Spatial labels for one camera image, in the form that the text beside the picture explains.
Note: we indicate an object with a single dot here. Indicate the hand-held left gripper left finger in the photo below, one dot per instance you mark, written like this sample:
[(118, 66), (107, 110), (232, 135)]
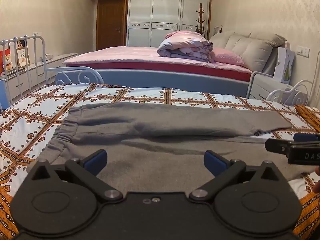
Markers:
[(96, 161)]

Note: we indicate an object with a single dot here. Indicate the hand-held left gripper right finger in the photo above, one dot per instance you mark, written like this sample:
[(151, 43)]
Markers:
[(214, 161)]

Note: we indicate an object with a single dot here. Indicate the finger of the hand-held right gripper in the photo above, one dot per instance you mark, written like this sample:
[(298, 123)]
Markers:
[(276, 146), (307, 137)]

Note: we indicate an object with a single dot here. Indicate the grey pants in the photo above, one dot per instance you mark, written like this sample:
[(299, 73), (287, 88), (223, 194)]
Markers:
[(160, 140)]

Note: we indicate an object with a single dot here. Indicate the person's right hand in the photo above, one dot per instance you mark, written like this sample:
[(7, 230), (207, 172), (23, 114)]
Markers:
[(318, 186)]

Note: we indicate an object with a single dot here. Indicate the orange patterned pillow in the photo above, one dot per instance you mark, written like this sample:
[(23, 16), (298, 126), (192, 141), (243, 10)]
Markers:
[(310, 116)]

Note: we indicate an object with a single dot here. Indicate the white nightstand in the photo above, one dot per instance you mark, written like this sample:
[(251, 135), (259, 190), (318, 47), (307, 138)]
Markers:
[(265, 85)]

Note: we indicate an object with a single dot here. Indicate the white cardboard box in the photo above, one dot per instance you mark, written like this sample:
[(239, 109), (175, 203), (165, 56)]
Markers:
[(285, 65)]

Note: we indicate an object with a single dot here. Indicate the heart patterned bed sheet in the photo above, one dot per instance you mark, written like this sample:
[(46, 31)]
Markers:
[(32, 120)]

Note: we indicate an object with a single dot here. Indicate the beige cushioned headboard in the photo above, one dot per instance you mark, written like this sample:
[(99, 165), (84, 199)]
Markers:
[(252, 51)]

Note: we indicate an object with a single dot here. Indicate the pink pillow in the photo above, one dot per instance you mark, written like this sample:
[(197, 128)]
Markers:
[(226, 56)]

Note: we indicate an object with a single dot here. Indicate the white low dresser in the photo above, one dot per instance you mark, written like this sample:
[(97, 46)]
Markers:
[(60, 61)]

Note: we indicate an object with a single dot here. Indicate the pink sheeted bed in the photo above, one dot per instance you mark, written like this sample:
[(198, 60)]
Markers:
[(117, 55)]

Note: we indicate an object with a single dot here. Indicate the folded pink lilac quilt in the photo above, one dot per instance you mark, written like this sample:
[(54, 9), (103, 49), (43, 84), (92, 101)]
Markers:
[(185, 43)]

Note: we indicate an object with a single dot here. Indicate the framed picture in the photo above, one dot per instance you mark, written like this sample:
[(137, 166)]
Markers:
[(23, 57)]

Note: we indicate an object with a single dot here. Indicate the plush toy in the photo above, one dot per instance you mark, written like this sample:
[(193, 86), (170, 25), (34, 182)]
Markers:
[(5, 61)]

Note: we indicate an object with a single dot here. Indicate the wooden coat rack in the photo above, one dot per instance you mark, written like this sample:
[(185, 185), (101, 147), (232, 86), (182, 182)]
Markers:
[(201, 22)]

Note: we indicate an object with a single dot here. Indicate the brown wooden door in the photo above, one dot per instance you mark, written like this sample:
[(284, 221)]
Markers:
[(110, 22)]

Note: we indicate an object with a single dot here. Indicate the white wall socket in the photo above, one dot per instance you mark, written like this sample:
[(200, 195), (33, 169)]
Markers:
[(302, 50)]

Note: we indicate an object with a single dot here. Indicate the white metal bed frame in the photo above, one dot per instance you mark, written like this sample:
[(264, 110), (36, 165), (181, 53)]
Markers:
[(37, 55)]

